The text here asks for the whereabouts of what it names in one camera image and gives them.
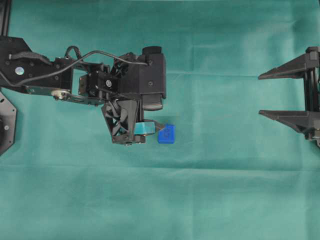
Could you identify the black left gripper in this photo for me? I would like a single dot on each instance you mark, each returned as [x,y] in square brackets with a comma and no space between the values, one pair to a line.
[123,111]

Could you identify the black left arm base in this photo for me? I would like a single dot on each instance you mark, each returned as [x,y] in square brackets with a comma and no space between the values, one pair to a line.
[8,116]

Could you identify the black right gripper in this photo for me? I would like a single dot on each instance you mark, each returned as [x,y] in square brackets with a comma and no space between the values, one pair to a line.
[307,66]

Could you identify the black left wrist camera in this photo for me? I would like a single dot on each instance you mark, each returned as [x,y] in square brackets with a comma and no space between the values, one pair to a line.
[147,81]

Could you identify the black frame rail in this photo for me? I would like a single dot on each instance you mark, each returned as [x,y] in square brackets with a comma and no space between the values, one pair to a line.
[5,10]

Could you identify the green table cloth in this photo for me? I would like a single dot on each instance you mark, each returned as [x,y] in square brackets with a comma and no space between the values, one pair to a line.
[231,174]

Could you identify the blue cube block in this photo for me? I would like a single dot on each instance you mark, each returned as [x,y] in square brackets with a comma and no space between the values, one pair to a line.
[167,135]

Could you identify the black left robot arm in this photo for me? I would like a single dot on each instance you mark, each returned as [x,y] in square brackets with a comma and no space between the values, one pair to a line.
[70,79]

